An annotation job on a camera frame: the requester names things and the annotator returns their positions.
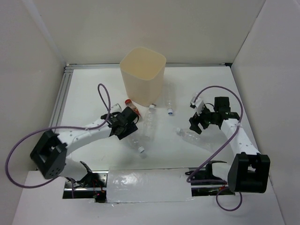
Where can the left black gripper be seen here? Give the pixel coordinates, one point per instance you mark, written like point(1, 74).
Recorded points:
point(132, 127)

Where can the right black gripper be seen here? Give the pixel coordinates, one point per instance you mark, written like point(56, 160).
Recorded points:
point(195, 120)

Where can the red-capped labelled small bottle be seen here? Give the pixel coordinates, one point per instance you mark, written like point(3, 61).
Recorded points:
point(129, 103)

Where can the clear bottle blue cap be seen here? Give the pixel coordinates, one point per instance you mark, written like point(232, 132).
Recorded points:
point(169, 98)
point(194, 96)

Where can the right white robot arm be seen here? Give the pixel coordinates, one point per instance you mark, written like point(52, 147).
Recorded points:
point(249, 171)

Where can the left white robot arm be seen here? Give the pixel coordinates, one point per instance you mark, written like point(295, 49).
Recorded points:
point(52, 150)

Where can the beige plastic bin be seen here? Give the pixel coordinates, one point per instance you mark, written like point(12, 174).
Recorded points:
point(142, 70)

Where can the clear bottle white cap right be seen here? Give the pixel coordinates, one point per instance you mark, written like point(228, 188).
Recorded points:
point(202, 141)

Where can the white taped front panel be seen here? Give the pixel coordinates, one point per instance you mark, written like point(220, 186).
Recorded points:
point(148, 186)

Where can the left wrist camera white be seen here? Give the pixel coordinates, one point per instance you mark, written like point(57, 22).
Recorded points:
point(116, 109)

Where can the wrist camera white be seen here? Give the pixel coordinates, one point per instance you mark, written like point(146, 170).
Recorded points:
point(198, 107)
point(116, 109)

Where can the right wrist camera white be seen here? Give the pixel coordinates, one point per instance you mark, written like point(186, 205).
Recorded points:
point(198, 107)

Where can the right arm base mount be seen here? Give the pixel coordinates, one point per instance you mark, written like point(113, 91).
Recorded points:
point(208, 185)

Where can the aluminium frame rail left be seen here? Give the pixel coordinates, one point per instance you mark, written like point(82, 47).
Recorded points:
point(61, 97)

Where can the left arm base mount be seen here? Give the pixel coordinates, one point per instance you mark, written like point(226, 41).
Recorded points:
point(94, 189)

